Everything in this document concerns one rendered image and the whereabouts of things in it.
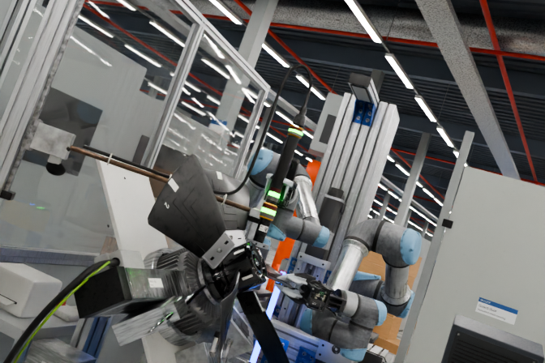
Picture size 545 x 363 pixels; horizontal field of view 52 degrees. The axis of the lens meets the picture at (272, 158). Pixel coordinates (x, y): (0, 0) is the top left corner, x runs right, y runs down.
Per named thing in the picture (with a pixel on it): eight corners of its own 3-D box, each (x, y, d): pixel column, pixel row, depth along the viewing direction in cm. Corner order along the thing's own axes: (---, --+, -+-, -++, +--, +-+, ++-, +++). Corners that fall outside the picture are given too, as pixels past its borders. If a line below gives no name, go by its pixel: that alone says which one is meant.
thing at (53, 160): (42, 172, 147) (49, 154, 147) (45, 171, 150) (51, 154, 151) (62, 178, 148) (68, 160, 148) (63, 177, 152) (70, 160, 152)
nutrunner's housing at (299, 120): (249, 252, 161) (300, 103, 165) (246, 250, 164) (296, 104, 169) (261, 256, 161) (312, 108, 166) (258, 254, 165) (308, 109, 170)
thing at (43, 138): (23, 148, 144) (35, 117, 145) (27, 149, 151) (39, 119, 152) (63, 162, 147) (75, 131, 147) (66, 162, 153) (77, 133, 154)
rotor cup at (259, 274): (214, 304, 146) (259, 286, 143) (199, 251, 150) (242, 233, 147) (235, 302, 159) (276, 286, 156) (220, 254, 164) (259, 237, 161)
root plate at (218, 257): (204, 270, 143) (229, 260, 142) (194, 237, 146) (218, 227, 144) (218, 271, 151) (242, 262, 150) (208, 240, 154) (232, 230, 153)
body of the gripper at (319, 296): (315, 283, 164) (349, 295, 168) (305, 275, 173) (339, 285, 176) (305, 308, 164) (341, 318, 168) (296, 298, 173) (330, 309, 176)
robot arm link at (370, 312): (383, 332, 173) (392, 305, 173) (352, 322, 170) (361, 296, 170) (371, 325, 180) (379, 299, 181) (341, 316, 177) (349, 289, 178)
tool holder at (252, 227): (241, 241, 158) (252, 208, 159) (236, 238, 165) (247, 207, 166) (270, 250, 161) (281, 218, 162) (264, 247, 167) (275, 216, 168)
